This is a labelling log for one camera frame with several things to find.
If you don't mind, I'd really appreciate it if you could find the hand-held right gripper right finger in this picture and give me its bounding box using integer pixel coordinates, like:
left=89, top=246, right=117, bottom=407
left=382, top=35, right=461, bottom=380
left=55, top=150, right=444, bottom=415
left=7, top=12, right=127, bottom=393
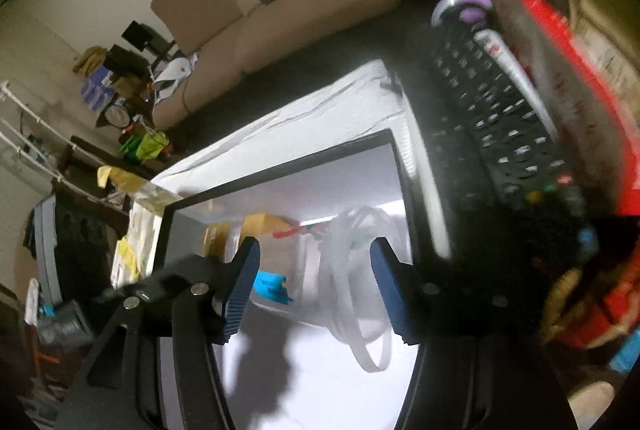
left=369, top=236, right=576, bottom=430

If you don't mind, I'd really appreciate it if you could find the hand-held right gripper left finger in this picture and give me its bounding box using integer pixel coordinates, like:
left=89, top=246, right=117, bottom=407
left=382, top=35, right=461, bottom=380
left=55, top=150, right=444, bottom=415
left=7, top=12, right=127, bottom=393
left=52, top=236, right=262, bottom=430

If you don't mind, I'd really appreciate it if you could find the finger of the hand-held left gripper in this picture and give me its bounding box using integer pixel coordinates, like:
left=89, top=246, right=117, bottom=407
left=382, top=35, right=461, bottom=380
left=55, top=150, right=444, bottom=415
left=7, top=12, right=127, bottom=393
left=97, top=255, right=237, bottom=307

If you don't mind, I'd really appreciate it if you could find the small teal item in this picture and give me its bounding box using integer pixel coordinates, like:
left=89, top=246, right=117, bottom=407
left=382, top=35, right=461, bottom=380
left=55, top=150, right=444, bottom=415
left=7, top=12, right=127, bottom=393
left=254, top=272, right=295, bottom=306

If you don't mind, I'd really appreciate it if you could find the yellow packet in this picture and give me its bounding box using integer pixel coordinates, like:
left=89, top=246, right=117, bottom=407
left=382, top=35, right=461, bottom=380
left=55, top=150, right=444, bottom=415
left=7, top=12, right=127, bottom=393
left=114, top=236, right=143, bottom=273
left=241, top=211, right=292, bottom=237
left=204, top=221, right=234, bottom=259

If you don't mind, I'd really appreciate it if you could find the single red candy wrapper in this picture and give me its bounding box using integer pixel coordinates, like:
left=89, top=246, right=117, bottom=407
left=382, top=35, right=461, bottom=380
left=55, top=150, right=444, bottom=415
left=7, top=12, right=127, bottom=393
left=272, top=221, right=328, bottom=239

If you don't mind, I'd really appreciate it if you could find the black box with white inside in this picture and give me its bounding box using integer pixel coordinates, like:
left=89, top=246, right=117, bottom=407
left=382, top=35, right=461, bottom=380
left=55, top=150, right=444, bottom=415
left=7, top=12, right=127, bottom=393
left=152, top=128, right=456, bottom=430

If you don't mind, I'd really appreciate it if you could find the snack bag with yellow top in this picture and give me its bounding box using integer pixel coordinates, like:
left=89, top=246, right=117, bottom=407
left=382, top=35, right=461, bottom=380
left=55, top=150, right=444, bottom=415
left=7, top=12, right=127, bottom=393
left=96, top=165, right=151, bottom=198

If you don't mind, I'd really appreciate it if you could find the green bag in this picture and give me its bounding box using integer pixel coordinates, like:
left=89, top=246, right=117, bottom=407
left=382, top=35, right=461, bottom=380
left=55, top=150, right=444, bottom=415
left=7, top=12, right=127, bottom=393
left=120, top=130, right=171, bottom=161

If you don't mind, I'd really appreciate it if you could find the white cap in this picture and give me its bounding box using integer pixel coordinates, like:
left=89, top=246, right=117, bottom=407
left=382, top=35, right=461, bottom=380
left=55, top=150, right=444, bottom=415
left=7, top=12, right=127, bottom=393
left=150, top=55, right=198, bottom=101

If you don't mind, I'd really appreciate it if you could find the heap of colourful snack bags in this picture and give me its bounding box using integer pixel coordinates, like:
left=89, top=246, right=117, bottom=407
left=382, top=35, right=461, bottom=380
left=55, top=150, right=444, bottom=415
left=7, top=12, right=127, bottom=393
left=537, top=210, right=640, bottom=376

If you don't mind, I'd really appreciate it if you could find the black remote control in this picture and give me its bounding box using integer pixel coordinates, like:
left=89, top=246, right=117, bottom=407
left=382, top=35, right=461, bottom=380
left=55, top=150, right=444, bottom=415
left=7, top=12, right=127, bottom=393
left=427, top=27, right=588, bottom=213

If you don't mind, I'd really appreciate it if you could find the stack of blue packets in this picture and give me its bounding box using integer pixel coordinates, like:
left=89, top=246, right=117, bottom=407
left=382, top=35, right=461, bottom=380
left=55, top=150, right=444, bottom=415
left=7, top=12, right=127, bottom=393
left=80, top=67, right=118, bottom=111

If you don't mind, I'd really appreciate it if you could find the white pole stand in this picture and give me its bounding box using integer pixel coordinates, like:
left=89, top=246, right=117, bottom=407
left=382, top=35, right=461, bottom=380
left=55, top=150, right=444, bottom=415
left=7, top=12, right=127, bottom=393
left=0, top=80, right=131, bottom=211

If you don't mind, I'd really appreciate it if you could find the brown paper bag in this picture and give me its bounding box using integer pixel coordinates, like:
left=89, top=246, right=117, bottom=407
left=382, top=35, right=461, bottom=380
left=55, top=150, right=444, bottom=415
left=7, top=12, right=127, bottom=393
left=72, top=46, right=108, bottom=73

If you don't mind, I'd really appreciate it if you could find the white tube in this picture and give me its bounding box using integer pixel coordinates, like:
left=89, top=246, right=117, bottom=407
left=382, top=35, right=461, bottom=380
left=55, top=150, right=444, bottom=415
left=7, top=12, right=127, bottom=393
left=472, top=27, right=557, bottom=133

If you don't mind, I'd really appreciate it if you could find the large red snack bag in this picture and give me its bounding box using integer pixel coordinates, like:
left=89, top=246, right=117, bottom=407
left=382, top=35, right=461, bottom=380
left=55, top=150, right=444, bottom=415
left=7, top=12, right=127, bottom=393
left=452, top=0, right=640, bottom=217

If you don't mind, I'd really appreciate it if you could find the brown sofa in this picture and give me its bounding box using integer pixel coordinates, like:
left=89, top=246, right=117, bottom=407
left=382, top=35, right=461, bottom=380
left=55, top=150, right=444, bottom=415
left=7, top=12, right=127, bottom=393
left=150, top=0, right=531, bottom=131

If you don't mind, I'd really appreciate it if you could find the purple curved handle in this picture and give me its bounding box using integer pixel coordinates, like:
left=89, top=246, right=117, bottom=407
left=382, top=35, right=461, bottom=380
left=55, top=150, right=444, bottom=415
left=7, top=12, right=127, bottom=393
left=431, top=0, right=493, bottom=27

